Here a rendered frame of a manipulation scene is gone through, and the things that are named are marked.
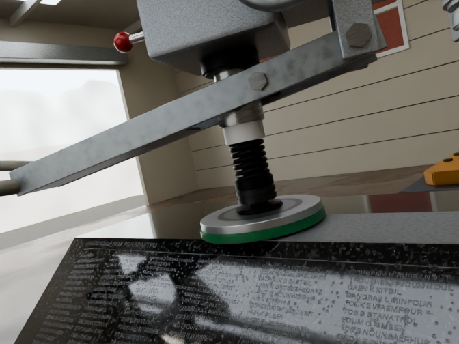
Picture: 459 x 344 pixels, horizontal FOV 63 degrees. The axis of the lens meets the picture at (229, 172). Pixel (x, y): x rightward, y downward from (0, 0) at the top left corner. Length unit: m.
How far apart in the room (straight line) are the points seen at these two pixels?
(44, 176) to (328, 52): 0.54
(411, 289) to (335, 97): 6.89
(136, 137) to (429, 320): 0.49
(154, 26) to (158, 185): 8.41
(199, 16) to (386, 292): 0.43
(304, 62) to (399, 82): 6.32
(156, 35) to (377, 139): 6.57
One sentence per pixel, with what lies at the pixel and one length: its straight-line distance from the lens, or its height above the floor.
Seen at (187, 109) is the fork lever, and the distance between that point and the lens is 0.62.
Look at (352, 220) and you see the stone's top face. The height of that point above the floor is 0.82.
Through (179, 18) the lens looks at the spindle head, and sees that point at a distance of 0.59.
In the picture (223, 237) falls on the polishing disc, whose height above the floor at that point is 0.84.
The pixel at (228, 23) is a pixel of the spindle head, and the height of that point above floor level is 1.14.
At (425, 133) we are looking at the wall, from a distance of 6.83.
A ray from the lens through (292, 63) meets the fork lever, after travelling 0.59.
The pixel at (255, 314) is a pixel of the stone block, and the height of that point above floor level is 0.75.
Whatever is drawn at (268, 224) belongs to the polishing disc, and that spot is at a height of 0.85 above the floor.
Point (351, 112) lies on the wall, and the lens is 7.18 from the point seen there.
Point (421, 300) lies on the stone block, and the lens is 0.46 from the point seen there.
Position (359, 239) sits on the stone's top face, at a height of 0.82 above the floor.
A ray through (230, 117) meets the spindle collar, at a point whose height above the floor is 1.02.
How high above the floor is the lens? 0.98
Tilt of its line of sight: 4 degrees down
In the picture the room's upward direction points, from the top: 12 degrees counter-clockwise
